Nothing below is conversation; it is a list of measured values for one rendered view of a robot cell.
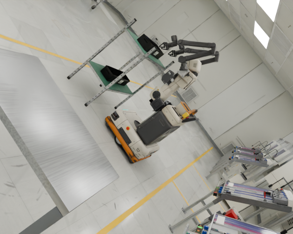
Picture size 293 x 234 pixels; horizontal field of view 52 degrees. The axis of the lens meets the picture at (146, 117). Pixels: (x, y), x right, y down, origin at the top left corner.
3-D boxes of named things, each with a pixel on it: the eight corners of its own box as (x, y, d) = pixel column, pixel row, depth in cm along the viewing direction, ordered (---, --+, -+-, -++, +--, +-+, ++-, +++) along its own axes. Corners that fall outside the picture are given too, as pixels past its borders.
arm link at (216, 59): (220, 60, 379) (221, 61, 388) (218, 49, 380) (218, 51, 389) (185, 68, 392) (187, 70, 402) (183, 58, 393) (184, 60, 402)
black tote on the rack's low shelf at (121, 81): (106, 81, 375) (113, 75, 372) (99, 70, 378) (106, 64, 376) (124, 86, 429) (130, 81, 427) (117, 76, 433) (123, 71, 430)
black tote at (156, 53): (144, 50, 362) (151, 44, 359) (136, 39, 365) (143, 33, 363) (157, 59, 416) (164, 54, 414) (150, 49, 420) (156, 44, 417)
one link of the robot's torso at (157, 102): (157, 114, 394) (173, 103, 388) (151, 114, 367) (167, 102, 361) (146, 98, 399) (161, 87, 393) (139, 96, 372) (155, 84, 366)
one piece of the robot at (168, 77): (171, 88, 395) (184, 78, 390) (166, 86, 369) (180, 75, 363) (164, 79, 398) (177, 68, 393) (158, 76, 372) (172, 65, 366)
